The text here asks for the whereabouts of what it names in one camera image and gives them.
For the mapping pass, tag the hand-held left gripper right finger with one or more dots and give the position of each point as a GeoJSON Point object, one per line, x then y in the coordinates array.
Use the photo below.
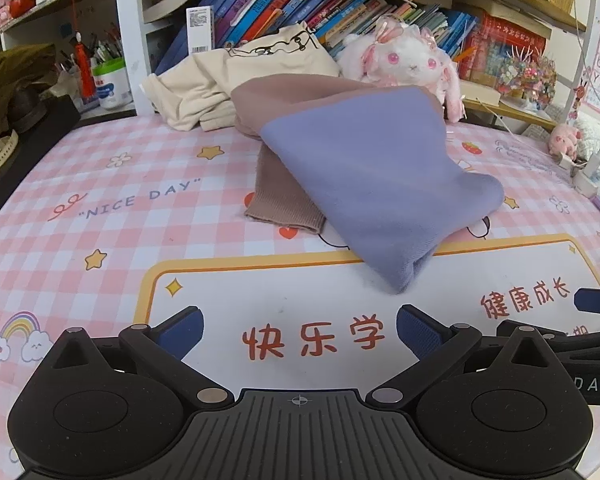
{"type": "Point", "coordinates": [419, 329]}

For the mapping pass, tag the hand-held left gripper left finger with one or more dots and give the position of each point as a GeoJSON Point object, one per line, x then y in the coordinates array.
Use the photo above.
{"type": "Point", "coordinates": [182, 329]}

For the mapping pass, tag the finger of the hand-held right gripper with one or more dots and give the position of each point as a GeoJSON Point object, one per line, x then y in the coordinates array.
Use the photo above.
{"type": "Point", "coordinates": [575, 342]}
{"type": "Point", "coordinates": [597, 301]}

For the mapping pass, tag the purple and brown sweater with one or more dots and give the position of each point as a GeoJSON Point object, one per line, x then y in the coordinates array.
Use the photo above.
{"type": "Point", "coordinates": [370, 170]}

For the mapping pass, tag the white power strip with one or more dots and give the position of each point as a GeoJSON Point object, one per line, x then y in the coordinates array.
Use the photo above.
{"type": "Point", "coordinates": [582, 177]}

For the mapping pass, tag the pink checkered desk mat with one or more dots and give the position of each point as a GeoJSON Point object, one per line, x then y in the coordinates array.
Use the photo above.
{"type": "Point", "coordinates": [130, 200]}

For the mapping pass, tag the pink pig toy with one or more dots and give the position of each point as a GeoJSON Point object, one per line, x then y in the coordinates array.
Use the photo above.
{"type": "Point", "coordinates": [564, 140]}

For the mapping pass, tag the colourful bead ornament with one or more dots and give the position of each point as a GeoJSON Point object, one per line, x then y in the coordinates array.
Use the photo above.
{"type": "Point", "coordinates": [527, 75]}

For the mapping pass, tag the white pen tub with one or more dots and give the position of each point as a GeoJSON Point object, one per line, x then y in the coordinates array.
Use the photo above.
{"type": "Point", "coordinates": [111, 85]}

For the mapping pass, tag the white bunny plush toy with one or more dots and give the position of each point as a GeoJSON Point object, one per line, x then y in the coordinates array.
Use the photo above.
{"type": "Point", "coordinates": [405, 57]}

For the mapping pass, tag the cream garment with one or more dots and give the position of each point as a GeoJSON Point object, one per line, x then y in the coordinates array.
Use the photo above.
{"type": "Point", "coordinates": [260, 67]}

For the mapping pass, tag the red book box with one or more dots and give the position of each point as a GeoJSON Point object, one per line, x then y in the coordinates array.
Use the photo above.
{"type": "Point", "coordinates": [500, 40]}

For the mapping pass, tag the red tassel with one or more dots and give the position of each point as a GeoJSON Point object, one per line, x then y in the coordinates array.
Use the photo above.
{"type": "Point", "coordinates": [84, 67]}

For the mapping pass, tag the bundle of pens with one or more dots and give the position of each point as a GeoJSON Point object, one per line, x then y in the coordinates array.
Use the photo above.
{"type": "Point", "coordinates": [105, 47]}

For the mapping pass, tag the white bookshelf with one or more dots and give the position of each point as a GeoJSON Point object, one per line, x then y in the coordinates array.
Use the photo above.
{"type": "Point", "coordinates": [130, 35]}

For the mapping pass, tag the white barcode box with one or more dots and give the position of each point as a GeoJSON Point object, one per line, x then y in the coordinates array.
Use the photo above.
{"type": "Point", "coordinates": [200, 30]}

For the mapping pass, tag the olive green cloth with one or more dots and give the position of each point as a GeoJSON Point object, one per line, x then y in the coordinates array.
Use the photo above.
{"type": "Point", "coordinates": [10, 70]}

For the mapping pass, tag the row of colourful books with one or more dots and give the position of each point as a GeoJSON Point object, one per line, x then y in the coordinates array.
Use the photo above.
{"type": "Point", "coordinates": [290, 0]}

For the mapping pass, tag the red cartoon wall sticker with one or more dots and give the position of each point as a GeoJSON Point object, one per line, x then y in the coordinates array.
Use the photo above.
{"type": "Point", "coordinates": [581, 92]}

